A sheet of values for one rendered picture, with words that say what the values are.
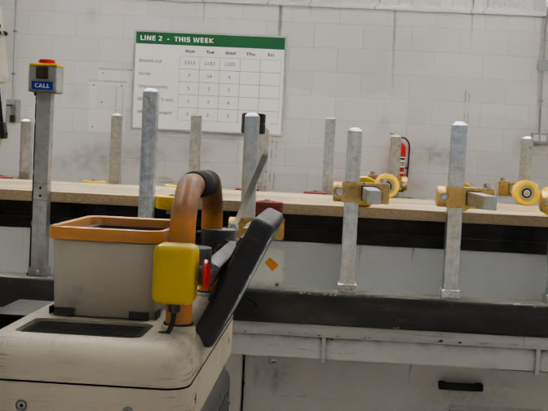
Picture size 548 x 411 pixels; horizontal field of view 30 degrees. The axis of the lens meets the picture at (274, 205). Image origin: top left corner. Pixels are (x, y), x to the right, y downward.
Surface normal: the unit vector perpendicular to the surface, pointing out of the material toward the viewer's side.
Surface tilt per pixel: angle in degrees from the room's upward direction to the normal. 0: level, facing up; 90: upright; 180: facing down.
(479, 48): 90
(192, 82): 90
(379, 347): 90
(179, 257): 90
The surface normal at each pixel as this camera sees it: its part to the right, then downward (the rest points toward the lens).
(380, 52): -0.04, 0.05
